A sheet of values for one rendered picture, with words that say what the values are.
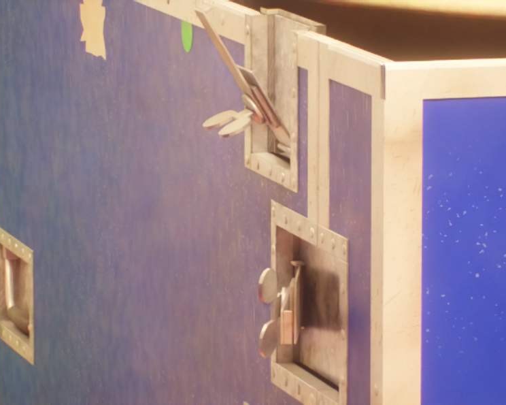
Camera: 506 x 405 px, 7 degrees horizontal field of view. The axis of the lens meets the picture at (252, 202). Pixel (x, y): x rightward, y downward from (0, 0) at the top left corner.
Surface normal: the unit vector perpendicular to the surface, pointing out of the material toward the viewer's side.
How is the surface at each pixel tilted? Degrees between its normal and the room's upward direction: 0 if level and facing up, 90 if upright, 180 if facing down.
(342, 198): 90
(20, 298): 90
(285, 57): 90
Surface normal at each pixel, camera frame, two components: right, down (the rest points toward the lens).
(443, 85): 0.28, 0.14
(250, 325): -0.96, 0.04
